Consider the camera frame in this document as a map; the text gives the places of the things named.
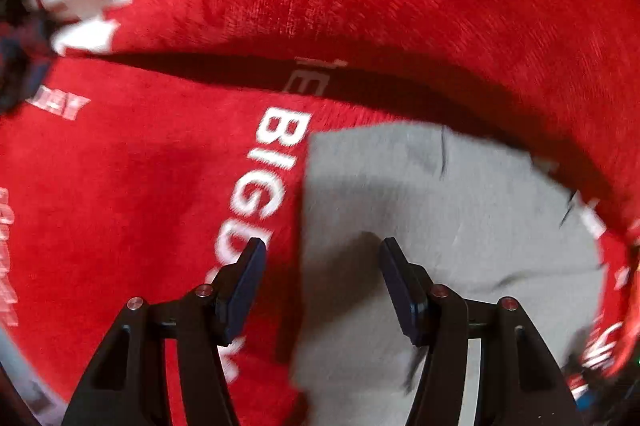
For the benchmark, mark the red sofa seat cover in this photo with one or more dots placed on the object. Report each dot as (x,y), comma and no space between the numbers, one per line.
(145,177)

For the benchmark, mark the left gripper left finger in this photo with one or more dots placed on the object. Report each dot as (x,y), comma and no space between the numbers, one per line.
(125,380)

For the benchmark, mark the dark patterned clothes pile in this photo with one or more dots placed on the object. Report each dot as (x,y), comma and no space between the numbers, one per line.
(26,58)

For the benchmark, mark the grey knit sweater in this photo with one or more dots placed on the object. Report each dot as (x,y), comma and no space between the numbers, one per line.
(477,216)

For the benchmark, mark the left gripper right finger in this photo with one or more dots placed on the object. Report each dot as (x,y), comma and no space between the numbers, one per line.
(520,382)

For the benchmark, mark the red sofa back cover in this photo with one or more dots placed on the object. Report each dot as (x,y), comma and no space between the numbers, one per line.
(560,76)

